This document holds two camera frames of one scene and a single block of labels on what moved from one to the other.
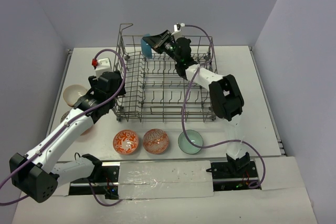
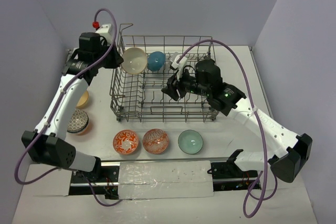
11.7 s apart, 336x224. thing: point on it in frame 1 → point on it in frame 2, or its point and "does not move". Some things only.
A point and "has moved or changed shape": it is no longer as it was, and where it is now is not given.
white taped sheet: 165,179 does not move
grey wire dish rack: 152,90 does not move
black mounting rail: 223,179 does not move
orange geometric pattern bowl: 156,141 does not move
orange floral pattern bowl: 125,142 does not move
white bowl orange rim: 73,93 has moved or changed shape
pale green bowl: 186,146 does not move
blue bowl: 146,49 → 155,61
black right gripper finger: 160,42 → 171,89
